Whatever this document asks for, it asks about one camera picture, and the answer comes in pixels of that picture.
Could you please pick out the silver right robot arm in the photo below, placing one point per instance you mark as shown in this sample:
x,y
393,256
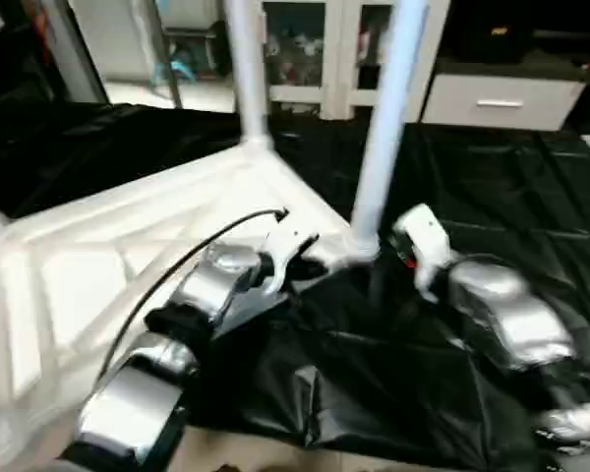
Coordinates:
x,y
511,310

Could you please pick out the black mat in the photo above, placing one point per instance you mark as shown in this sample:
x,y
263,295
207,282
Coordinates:
x,y
521,196

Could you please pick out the black TV stand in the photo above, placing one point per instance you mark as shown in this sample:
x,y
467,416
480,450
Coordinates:
x,y
570,54

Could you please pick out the white plastic table top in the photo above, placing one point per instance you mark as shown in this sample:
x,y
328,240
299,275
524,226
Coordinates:
x,y
103,231

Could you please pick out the light blue plastic stand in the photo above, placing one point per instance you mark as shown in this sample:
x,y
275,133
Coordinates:
x,y
182,66

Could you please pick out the white glass-door cabinet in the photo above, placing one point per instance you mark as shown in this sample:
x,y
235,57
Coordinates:
x,y
339,93

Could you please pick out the black box with orange label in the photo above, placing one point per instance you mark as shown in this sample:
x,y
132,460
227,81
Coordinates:
x,y
491,34

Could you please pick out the white drawer unit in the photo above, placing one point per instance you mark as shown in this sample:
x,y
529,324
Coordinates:
x,y
501,103

